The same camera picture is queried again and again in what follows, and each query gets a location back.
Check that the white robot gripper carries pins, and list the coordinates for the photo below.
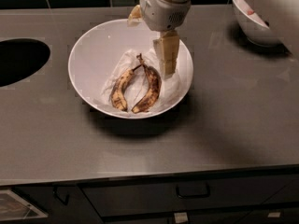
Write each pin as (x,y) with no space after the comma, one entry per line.
(163,13)

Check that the spotted yellow banana pair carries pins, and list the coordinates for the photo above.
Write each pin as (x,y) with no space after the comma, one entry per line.
(117,96)

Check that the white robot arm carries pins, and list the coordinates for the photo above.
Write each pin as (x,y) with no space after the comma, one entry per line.
(281,17)

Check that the large white bowl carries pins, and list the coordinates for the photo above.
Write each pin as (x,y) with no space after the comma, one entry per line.
(97,52)

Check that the white paper napkin in bowl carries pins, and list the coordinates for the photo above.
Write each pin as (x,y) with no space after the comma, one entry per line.
(138,86)

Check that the round black counter hole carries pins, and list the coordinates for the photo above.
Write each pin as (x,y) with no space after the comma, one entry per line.
(20,58)

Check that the dark drawer front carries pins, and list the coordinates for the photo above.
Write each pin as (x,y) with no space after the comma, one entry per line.
(156,196)

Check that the white label on drawer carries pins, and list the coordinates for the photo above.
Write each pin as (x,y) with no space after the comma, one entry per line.
(181,218)

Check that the small white drawer label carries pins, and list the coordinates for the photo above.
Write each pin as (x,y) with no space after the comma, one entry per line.
(274,215)

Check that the black drawer handle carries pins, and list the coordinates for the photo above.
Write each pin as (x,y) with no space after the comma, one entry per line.
(192,190)

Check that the black cabinet handle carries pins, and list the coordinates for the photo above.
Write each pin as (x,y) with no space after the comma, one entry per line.
(62,198)

